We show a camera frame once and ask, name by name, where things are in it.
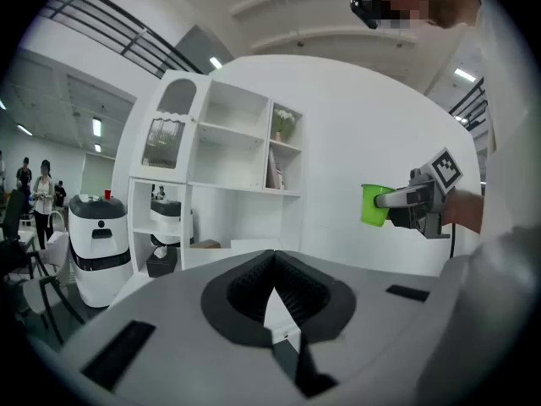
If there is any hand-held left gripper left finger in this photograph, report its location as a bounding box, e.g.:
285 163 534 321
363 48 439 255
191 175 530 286
63 250 297 401

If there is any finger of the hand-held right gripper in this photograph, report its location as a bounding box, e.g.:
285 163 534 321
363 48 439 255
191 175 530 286
374 185 425 210
386 206 424 230

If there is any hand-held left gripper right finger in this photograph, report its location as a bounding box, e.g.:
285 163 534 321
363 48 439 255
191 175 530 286
274 250 440 399

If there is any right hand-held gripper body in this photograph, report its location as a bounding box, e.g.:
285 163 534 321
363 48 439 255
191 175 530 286
408 147 464 240

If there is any green plastic cup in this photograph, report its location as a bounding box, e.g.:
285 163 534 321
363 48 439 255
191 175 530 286
360 184 396 228

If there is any person's right forearm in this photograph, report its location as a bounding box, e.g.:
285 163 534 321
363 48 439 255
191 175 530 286
442 187 485 235

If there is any white shelf cabinet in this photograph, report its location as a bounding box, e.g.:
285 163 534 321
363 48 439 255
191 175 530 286
110 69 305 309

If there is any black tissue box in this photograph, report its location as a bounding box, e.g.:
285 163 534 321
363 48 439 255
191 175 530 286
145 245 178 278

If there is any white and black service robot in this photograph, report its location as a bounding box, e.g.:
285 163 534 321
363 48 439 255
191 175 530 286
150 199 195 248
67 192 134 310

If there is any person's white shirt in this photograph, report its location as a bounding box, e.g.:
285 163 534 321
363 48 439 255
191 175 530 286
473 0 540 244

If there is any pink vase of white flowers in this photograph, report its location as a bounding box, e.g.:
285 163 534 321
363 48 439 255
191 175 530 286
272 107 297 142

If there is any white ribbed glass cabinet door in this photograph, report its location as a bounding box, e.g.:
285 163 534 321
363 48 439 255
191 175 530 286
128 69 212 184

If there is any small white table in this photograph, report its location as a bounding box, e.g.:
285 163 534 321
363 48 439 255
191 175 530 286
2 229 38 253

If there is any black mezzanine railing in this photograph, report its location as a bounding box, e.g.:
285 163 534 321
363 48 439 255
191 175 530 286
40 0 205 80

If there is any black head-worn camera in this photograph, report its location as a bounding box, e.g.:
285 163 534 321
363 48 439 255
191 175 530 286
349 0 380 30

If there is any black frame chair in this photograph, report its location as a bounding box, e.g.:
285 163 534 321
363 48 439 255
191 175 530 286
0 188 33 278

